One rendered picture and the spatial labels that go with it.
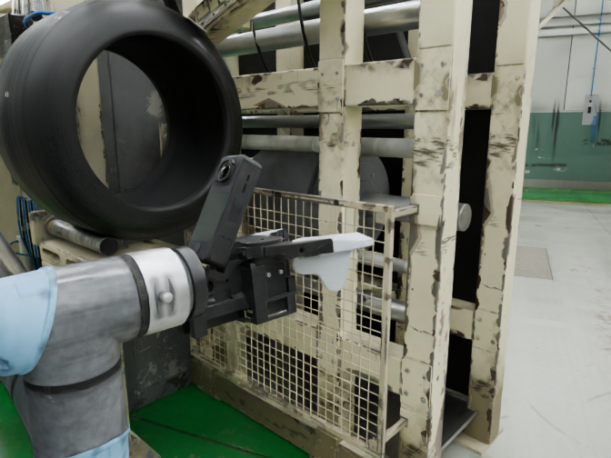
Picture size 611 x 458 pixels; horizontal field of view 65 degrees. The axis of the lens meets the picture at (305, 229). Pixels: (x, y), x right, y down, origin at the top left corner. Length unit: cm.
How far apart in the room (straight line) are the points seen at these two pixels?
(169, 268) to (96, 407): 12
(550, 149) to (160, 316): 990
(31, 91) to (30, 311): 81
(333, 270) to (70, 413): 27
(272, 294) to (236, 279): 4
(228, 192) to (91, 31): 78
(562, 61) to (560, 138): 138
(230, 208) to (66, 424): 22
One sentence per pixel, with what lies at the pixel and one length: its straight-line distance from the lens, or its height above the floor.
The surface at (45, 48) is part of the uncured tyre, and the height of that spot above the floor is 135.
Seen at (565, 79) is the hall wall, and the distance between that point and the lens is 1028.
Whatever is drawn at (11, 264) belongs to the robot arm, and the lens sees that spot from 53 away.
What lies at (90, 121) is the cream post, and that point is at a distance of 161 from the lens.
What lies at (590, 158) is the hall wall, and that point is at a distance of 1026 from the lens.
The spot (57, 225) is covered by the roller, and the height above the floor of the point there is 92.
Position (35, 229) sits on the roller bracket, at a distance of 155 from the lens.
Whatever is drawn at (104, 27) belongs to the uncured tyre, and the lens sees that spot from 121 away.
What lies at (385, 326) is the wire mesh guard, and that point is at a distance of 125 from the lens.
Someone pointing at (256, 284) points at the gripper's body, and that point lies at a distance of 48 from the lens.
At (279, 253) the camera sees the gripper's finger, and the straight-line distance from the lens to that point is 47.
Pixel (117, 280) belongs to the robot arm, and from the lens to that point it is 42.
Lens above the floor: 119
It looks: 12 degrees down
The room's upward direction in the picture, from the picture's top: straight up
